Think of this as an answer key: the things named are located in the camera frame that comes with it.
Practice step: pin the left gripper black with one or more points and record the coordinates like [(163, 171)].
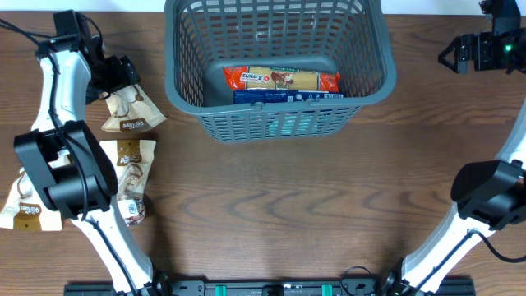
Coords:
[(122, 73)]

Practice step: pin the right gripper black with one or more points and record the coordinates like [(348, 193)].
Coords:
[(483, 40)]

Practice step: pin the cream snack pouch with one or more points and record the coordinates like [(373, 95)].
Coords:
[(132, 111)]

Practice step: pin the blue carton box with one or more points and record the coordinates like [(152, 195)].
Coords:
[(280, 96)]

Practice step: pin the orange spaghetti packet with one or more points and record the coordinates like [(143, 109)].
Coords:
[(280, 78)]

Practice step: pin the light teal wipes packet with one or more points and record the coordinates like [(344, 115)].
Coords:
[(295, 124)]

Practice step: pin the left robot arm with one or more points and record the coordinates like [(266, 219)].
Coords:
[(65, 163)]

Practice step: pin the cream pouch under arm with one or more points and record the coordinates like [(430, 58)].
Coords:
[(132, 161)]

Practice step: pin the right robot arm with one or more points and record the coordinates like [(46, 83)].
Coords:
[(486, 196)]

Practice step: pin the grey plastic basket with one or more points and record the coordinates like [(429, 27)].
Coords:
[(204, 36)]

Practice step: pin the cream pouch far left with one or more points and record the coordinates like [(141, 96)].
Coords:
[(25, 211)]

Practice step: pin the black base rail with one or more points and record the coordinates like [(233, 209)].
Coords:
[(356, 286)]

